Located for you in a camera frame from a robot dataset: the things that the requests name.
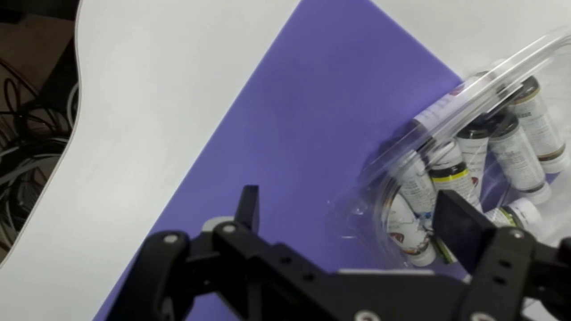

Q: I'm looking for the clear plastic bowl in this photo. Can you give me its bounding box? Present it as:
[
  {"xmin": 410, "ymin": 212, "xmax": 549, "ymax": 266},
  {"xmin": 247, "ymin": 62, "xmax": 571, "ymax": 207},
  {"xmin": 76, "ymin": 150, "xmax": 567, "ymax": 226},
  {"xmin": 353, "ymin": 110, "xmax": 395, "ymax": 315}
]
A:
[{"xmin": 349, "ymin": 25, "xmax": 571, "ymax": 282}]

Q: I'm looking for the pile of white tubes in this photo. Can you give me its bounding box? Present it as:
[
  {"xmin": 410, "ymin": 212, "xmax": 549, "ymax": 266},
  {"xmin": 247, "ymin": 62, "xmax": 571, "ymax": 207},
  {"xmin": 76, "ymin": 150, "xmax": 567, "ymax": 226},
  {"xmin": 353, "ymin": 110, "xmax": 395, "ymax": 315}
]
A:
[{"xmin": 372, "ymin": 73, "xmax": 568, "ymax": 267}]

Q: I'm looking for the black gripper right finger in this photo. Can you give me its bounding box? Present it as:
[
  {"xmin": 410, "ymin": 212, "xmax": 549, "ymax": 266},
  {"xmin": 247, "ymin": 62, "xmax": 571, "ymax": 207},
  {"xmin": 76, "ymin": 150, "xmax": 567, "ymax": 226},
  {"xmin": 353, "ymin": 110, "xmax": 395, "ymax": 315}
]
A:
[{"xmin": 433, "ymin": 191, "xmax": 571, "ymax": 321}]

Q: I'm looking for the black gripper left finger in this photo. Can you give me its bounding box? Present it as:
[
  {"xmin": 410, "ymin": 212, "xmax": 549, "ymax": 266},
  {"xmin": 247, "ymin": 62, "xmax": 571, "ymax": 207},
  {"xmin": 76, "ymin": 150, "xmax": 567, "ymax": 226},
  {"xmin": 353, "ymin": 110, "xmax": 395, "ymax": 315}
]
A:
[{"xmin": 105, "ymin": 183, "xmax": 335, "ymax": 321}]

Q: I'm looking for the purple mat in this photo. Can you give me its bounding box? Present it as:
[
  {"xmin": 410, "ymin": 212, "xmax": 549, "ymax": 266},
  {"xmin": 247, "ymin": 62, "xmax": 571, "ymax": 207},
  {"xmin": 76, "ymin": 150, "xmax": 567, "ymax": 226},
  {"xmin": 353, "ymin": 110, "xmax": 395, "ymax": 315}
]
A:
[{"xmin": 92, "ymin": 0, "xmax": 465, "ymax": 321}]

